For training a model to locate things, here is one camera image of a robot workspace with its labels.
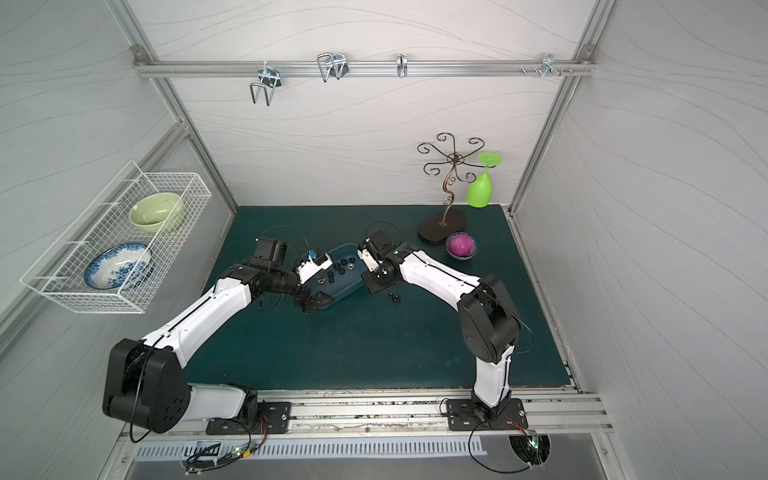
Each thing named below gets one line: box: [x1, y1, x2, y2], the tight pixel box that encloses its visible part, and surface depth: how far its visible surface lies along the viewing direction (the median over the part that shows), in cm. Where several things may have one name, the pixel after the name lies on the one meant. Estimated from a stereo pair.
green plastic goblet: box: [466, 152, 503, 208], surface depth 97 cm
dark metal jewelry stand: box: [418, 132, 491, 242], surface depth 98 cm
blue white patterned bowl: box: [84, 243, 153, 291], surface depth 64 cm
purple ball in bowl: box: [446, 232, 479, 261], surface depth 104 cm
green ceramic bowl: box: [128, 192, 181, 233], surface depth 72 cm
